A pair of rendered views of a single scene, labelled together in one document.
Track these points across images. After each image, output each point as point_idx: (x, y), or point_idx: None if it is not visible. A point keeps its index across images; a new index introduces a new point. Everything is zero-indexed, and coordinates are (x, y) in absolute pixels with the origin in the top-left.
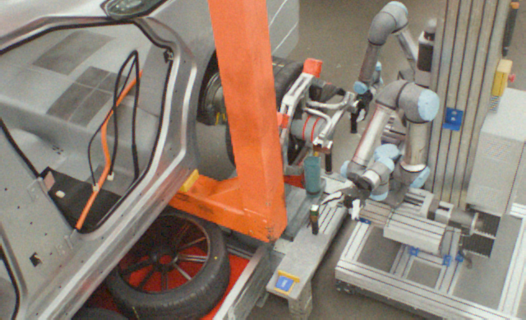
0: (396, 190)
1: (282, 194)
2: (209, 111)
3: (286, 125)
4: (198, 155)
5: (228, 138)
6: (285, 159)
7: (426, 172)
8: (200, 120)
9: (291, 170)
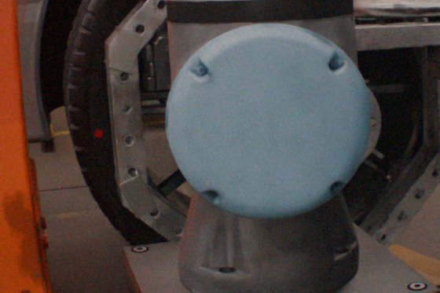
0: (258, 291)
1: (11, 200)
2: (153, 45)
3: None
4: (33, 108)
5: (67, 49)
6: (128, 133)
7: (281, 54)
8: (143, 78)
9: (172, 221)
